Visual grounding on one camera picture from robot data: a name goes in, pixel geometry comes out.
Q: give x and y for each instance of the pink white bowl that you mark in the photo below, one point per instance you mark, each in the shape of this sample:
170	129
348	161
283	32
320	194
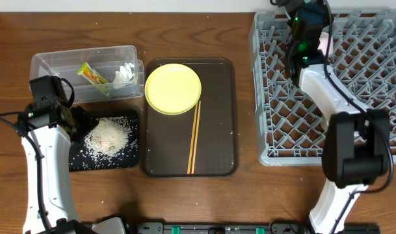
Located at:
324	42

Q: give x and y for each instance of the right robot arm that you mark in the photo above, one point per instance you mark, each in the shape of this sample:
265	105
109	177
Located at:
356	157

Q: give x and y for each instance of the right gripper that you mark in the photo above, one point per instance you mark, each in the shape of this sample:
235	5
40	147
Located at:
290	65

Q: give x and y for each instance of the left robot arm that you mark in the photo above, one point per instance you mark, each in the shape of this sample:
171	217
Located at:
50	206

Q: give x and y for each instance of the white tissue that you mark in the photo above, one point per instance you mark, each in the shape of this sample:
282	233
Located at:
125	74

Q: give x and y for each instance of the green orange snack wrapper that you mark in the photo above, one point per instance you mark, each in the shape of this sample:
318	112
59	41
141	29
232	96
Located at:
94	77

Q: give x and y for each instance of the yellow plate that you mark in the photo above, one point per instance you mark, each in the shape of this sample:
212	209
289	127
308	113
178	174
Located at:
173	89

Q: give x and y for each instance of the left wooden chopstick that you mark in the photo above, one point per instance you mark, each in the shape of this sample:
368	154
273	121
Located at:
192	139

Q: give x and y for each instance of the dark brown serving tray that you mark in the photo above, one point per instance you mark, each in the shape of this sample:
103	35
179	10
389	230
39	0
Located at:
168	138

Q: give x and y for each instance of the grey dishwasher rack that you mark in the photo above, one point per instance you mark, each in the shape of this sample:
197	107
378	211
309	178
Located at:
288	124

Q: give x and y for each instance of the clear plastic bin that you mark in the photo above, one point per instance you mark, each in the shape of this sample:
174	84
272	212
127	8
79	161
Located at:
105	60

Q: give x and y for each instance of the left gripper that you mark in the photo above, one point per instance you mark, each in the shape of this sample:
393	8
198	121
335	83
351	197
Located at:
86	121

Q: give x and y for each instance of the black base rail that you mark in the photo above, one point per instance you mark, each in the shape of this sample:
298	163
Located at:
249	228

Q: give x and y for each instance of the pile of rice grains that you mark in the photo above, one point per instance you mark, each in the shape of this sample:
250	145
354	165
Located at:
108	138

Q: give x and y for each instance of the black waste tray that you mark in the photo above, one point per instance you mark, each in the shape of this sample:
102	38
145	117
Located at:
126	159

